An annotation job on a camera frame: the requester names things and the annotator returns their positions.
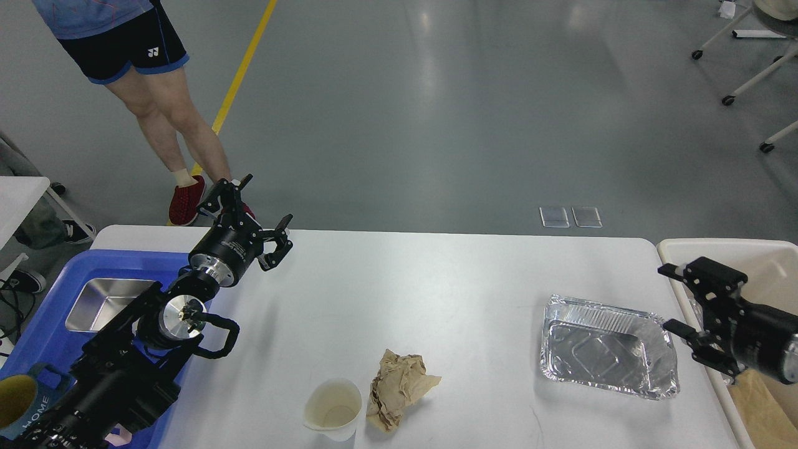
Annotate beige plastic bin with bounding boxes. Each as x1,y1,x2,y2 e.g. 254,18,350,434
656,238,797,448

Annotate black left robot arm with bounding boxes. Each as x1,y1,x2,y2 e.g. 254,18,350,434
2,175,293,448

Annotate black cables on floor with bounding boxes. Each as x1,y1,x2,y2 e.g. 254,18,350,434
0,278,35,356

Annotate brown paper in bin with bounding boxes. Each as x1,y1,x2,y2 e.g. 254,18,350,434
728,370,797,448

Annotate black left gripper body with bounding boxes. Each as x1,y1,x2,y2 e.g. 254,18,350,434
188,227,263,287

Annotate standing person in shorts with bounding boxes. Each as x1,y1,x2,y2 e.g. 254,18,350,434
34,1,232,226

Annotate dark teal HOME mug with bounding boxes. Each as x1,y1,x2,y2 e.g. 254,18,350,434
1,363,74,440

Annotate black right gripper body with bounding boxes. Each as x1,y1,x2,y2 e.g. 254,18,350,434
731,299,797,385

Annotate white side table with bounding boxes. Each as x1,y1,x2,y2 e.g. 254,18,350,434
1,176,97,247

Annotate white wheeled chair base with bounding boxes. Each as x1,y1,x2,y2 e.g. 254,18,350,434
672,1,796,162

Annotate white paper cup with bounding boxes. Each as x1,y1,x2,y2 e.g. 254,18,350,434
303,378,363,442

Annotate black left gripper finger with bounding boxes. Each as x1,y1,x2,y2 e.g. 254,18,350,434
197,174,254,226
257,214,294,272

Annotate clear floor plate right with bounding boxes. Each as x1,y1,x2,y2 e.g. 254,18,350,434
571,206,603,228

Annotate clear floor plate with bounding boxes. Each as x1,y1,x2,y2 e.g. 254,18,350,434
539,206,570,228
571,206,603,228

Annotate square stainless steel tray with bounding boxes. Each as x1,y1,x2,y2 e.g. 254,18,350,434
65,278,154,332

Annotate aluminium foil tray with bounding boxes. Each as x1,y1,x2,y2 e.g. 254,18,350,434
539,294,680,401

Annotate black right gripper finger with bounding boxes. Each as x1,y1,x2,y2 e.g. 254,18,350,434
662,318,746,376
658,256,749,331

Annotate seated person at left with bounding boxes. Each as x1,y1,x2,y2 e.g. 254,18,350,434
1,134,91,294

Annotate clear floor plate left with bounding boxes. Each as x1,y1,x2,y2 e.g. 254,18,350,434
539,206,570,228

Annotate crumpled brown paper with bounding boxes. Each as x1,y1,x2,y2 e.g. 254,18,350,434
367,349,442,434

